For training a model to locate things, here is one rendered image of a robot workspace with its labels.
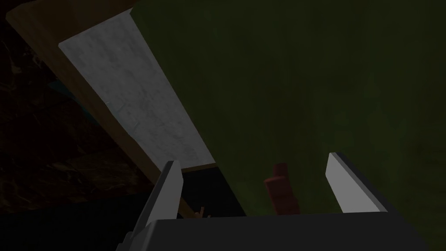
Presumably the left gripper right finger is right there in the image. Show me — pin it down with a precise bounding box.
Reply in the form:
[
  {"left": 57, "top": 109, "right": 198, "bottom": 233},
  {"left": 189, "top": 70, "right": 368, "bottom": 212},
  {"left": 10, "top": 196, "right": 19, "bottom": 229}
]
[{"left": 324, "top": 152, "right": 399, "bottom": 214}]

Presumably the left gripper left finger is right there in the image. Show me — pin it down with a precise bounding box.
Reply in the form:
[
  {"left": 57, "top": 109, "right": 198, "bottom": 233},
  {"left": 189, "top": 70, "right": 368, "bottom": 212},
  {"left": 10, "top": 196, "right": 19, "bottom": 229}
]
[{"left": 132, "top": 160, "right": 184, "bottom": 235}]

